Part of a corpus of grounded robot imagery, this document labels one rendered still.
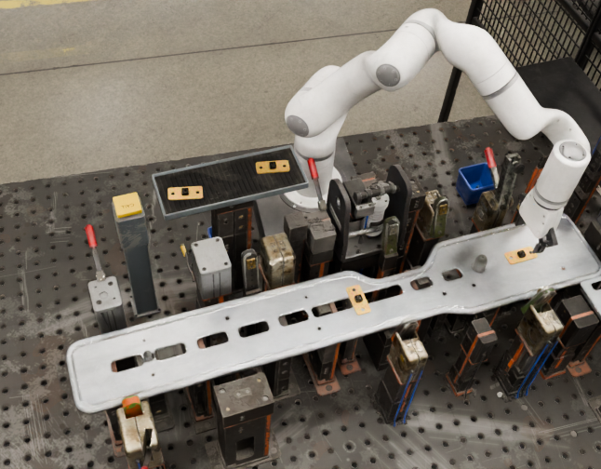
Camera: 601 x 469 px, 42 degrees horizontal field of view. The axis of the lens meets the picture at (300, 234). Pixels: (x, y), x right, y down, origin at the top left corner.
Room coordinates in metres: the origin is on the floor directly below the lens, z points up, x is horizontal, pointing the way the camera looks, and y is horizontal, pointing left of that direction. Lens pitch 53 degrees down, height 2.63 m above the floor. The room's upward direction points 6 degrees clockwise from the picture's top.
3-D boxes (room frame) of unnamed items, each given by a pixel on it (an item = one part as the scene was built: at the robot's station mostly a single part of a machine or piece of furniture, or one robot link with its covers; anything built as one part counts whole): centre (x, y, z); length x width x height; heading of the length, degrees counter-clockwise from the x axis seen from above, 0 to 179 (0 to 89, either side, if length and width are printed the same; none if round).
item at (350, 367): (1.08, -0.15, 0.84); 0.13 x 0.05 x 0.29; 24
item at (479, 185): (1.72, -0.56, 0.74); 0.11 x 0.10 x 0.09; 114
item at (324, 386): (1.03, -0.09, 0.84); 0.17 x 0.06 x 0.29; 24
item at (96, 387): (1.05, -0.14, 1.00); 1.38 x 0.22 x 0.02; 114
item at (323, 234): (1.23, -0.05, 0.89); 0.13 x 0.11 x 0.38; 24
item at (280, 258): (1.14, 0.05, 0.89); 0.13 x 0.11 x 0.38; 24
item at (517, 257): (1.25, -0.59, 1.01); 0.08 x 0.04 x 0.01; 114
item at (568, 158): (1.26, -0.59, 1.34); 0.09 x 0.08 x 0.13; 154
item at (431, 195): (1.36, -0.35, 0.88); 0.11 x 0.09 x 0.37; 24
